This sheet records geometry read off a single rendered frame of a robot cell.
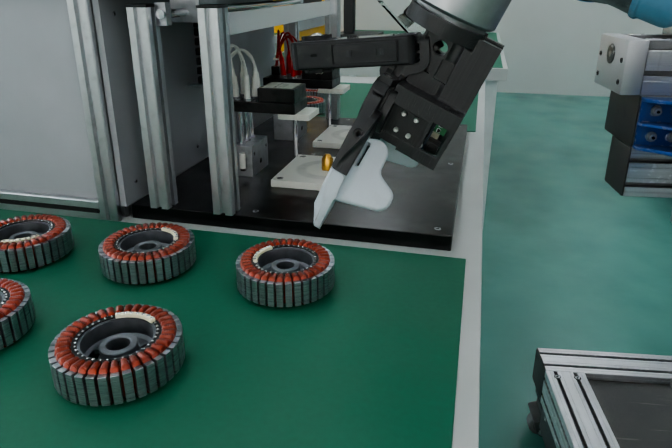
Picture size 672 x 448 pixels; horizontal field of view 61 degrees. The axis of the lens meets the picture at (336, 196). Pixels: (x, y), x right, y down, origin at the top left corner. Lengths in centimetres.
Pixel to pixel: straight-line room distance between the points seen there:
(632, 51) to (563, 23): 520
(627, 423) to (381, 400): 97
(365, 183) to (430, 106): 8
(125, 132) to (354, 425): 56
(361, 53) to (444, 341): 29
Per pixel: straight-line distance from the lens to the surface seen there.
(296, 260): 67
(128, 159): 88
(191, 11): 86
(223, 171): 80
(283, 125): 119
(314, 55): 52
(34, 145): 96
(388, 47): 50
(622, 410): 146
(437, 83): 50
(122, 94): 87
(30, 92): 93
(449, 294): 66
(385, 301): 64
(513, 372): 183
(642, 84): 109
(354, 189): 49
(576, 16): 628
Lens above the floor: 108
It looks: 21 degrees down
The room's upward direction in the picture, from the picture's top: straight up
